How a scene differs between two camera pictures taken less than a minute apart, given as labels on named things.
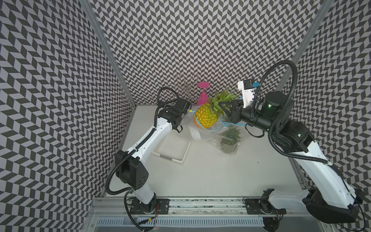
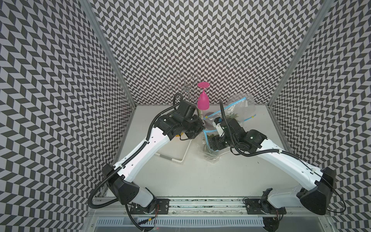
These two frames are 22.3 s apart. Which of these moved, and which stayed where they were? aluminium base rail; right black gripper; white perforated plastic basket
Moved: right black gripper
Stayed: aluminium base rail; white perforated plastic basket
